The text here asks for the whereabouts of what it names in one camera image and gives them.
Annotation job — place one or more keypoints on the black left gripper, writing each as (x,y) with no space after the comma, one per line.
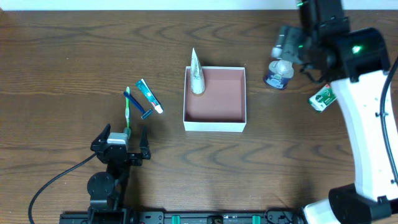
(121,156)

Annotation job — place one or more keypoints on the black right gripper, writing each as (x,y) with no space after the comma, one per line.
(292,43)

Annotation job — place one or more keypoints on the clear sanitizer bottle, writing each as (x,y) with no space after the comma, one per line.
(280,71)

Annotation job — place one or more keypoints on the green toothbrush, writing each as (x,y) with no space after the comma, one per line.
(127,109)

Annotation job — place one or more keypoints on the blue razor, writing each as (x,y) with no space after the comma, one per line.
(131,99)

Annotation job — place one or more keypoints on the green soap box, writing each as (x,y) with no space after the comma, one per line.
(322,99)

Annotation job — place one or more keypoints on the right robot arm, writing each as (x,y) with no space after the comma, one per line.
(356,65)

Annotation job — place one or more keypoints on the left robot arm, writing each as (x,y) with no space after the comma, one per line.
(107,189)

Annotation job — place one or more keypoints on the teal toothpaste tube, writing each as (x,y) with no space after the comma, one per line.
(147,92)

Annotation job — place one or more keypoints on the white standing tube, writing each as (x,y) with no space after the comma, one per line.
(197,79)

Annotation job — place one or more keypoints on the white box pink interior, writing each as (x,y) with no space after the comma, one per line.
(222,106)

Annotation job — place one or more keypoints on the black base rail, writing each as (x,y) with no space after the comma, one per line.
(186,217)

